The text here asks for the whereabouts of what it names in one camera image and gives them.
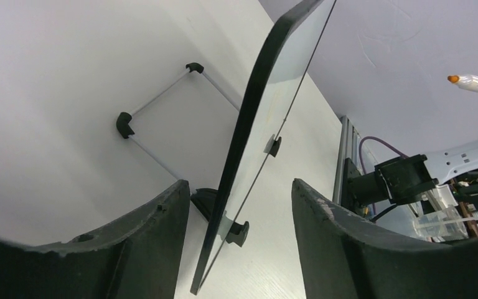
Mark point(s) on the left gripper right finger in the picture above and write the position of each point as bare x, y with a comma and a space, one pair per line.
343, 255

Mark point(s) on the black framed whiteboard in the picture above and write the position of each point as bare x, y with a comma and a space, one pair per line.
285, 128

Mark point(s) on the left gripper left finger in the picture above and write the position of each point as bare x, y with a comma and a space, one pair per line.
135, 256

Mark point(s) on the aluminium frame rails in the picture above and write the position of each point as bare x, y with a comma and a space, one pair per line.
348, 149

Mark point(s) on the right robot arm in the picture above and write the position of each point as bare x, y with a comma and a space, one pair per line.
401, 180

